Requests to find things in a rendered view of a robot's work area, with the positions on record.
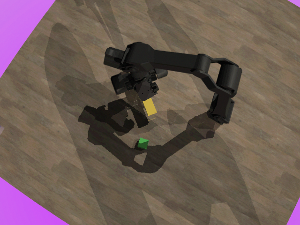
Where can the yellow bar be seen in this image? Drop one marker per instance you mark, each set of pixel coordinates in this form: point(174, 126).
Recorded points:
point(149, 107)

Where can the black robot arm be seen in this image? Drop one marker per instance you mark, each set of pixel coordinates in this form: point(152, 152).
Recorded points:
point(140, 58)

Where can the green cube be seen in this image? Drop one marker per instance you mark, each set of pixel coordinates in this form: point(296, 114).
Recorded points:
point(143, 143)

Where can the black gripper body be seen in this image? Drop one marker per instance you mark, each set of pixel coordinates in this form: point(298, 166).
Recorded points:
point(121, 84)

